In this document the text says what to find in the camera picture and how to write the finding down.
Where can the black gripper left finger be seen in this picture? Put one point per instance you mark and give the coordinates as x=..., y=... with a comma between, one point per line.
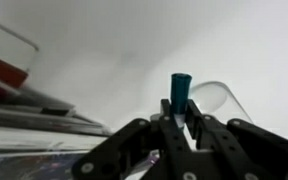
x=144, y=150

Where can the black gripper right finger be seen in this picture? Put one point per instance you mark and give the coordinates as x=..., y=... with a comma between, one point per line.
x=244, y=150

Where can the teal white marker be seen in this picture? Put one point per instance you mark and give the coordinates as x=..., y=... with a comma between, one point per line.
x=180, y=93

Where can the clear glass cup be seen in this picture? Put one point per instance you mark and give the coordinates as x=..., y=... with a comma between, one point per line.
x=214, y=96

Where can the black glossy magazine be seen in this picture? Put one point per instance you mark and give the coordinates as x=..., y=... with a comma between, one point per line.
x=34, y=166

